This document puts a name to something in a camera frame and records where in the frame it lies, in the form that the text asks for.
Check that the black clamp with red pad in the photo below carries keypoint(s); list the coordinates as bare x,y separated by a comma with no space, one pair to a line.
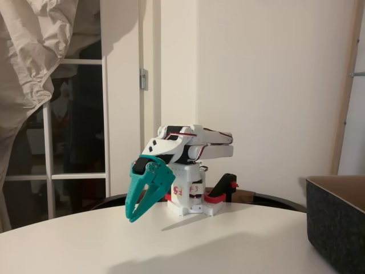
223,182
169,197

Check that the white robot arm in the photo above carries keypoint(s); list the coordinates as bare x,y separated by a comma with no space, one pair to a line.
211,145

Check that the white framed glass door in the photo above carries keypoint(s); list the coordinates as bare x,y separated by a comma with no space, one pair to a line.
106,114

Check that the silver door hinge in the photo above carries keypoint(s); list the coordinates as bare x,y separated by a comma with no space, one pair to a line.
143,80

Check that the beige crumpled curtain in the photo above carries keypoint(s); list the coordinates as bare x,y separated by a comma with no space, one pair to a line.
28,57

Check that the metal rod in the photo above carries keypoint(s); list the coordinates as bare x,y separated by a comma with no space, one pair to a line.
357,74

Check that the grey felt box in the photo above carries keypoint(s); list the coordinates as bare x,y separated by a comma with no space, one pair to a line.
333,222

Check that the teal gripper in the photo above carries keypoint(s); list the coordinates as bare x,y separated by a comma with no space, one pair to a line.
155,174

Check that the wooden frame with frosted panel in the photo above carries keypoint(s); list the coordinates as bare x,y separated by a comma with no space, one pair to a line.
342,114

